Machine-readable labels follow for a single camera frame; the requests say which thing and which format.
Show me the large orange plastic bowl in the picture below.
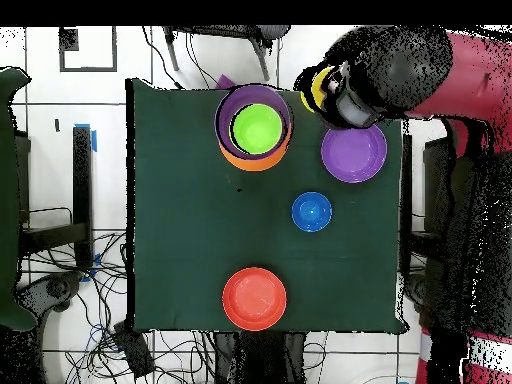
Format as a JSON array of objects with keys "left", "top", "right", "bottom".
[{"left": 217, "top": 131, "right": 292, "bottom": 173}]

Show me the blue plastic bowl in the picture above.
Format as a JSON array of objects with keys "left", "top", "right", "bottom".
[{"left": 291, "top": 191, "right": 334, "bottom": 233}]

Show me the small green plastic bowl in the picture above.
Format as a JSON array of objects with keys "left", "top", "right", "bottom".
[{"left": 229, "top": 102, "right": 285, "bottom": 156}]

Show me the large red plastic bowl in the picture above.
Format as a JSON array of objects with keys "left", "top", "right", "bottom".
[{"left": 221, "top": 266, "right": 288, "bottom": 332}]

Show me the purple plastic bowl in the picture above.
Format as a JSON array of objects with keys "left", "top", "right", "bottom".
[
  {"left": 320, "top": 123, "right": 388, "bottom": 185},
  {"left": 214, "top": 84, "right": 292, "bottom": 162}
]

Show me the yellow plastic cup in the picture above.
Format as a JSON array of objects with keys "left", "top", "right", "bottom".
[{"left": 299, "top": 65, "right": 335, "bottom": 114}]

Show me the dark green tablecloth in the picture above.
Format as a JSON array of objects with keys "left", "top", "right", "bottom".
[{"left": 125, "top": 77, "right": 413, "bottom": 335}]

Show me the black stand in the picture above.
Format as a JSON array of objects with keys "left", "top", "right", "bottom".
[
  {"left": 399, "top": 133, "right": 455, "bottom": 261},
  {"left": 17, "top": 126, "right": 96, "bottom": 273}
]

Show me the grey chair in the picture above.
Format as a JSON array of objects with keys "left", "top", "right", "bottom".
[{"left": 161, "top": 25, "right": 292, "bottom": 83}]

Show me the black power adapter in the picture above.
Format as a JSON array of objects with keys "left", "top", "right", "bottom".
[{"left": 112, "top": 320, "right": 156, "bottom": 380}]

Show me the dark grey stand base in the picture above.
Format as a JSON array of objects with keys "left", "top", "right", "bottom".
[{"left": 15, "top": 270, "right": 86, "bottom": 314}]

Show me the green-clothed side table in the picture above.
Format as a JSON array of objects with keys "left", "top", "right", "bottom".
[{"left": 0, "top": 66, "right": 38, "bottom": 332}]

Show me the black cable with plug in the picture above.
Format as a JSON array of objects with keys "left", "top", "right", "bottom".
[{"left": 142, "top": 26, "right": 185, "bottom": 90}]

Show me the tangle of black cables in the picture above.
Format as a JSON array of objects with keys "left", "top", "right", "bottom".
[{"left": 23, "top": 229, "right": 333, "bottom": 384}]

